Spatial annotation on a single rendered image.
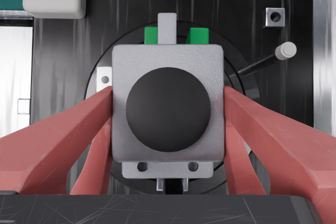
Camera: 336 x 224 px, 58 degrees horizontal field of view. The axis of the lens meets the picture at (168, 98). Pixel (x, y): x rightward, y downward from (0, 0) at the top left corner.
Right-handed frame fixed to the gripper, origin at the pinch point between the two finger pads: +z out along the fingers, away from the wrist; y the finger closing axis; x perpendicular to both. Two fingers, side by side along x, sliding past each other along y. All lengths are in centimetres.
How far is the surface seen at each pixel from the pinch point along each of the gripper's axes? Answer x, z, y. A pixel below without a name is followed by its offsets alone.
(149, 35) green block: 0.2, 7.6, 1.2
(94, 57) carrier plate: 4.6, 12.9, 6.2
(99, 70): 3.6, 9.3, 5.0
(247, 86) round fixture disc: 5.4, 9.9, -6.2
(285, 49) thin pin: -0.7, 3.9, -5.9
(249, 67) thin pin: 2.9, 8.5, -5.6
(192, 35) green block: 0.2, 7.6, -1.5
